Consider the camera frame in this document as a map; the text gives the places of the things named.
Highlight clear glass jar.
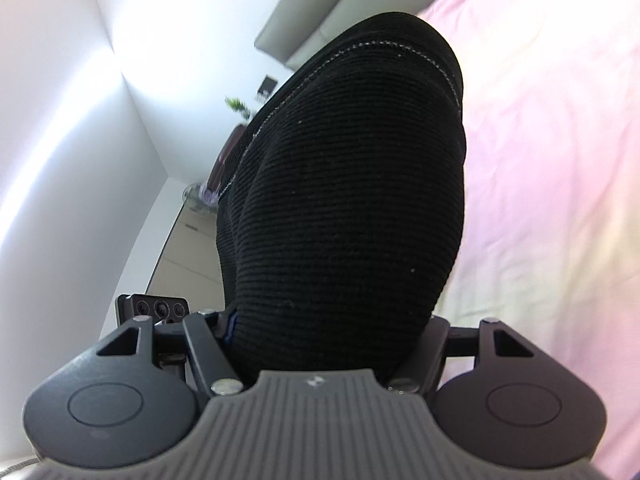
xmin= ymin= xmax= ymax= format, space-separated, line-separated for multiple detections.
xmin=182 ymin=181 xmax=222 ymax=217

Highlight black pants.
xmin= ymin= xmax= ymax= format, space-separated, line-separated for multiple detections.
xmin=216 ymin=10 xmax=467 ymax=386

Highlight dark maroon object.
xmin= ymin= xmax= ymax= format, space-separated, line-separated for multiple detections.
xmin=206 ymin=124 xmax=252 ymax=192

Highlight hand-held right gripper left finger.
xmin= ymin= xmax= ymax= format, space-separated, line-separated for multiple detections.
xmin=65 ymin=310 xmax=246 ymax=396

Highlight wooden bedside cabinet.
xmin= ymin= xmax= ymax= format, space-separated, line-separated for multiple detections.
xmin=147 ymin=202 xmax=226 ymax=311

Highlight green plant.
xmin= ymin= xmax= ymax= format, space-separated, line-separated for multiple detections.
xmin=225 ymin=96 xmax=252 ymax=122

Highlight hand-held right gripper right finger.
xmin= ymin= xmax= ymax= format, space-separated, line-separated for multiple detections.
xmin=387 ymin=315 xmax=556 ymax=395

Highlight grey padded headboard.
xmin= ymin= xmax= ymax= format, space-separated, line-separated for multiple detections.
xmin=254 ymin=0 xmax=471 ymax=72

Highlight pink blanket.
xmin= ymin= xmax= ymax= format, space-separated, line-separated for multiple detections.
xmin=417 ymin=0 xmax=640 ymax=478

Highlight black wall panel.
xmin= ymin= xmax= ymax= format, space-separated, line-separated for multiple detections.
xmin=255 ymin=74 xmax=279 ymax=102

